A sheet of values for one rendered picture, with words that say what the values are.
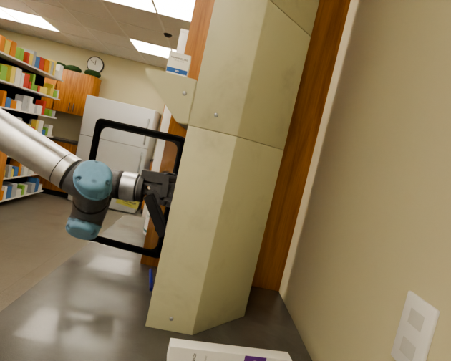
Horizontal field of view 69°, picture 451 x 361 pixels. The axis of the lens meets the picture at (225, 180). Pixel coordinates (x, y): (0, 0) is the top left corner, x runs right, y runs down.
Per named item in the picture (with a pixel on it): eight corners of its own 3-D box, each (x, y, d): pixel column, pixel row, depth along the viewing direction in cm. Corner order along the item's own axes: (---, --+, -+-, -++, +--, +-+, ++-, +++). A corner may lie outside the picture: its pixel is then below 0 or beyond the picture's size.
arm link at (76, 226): (62, 215, 70) (81, 175, 77) (62, 236, 79) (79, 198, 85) (99, 225, 72) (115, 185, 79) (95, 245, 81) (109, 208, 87)
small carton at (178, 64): (185, 85, 82) (190, 61, 81) (185, 82, 77) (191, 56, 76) (165, 80, 81) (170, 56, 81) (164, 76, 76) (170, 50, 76)
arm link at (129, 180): (116, 201, 83) (124, 196, 91) (134, 204, 83) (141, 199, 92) (121, 172, 83) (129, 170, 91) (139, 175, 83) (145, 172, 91)
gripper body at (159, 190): (186, 178, 83) (139, 170, 83) (181, 211, 84) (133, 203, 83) (188, 175, 91) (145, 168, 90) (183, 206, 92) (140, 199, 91)
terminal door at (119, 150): (161, 259, 106) (187, 137, 103) (74, 236, 109) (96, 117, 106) (162, 258, 107) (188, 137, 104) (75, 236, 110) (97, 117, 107)
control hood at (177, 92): (195, 132, 104) (201, 101, 103) (187, 124, 72) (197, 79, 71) (158, 124, 103) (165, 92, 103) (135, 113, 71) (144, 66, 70)
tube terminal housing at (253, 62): (238, 289, 110) (293, 56, 103) (250, 347, 77) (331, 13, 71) (164, 273, 108) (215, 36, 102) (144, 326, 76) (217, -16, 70)
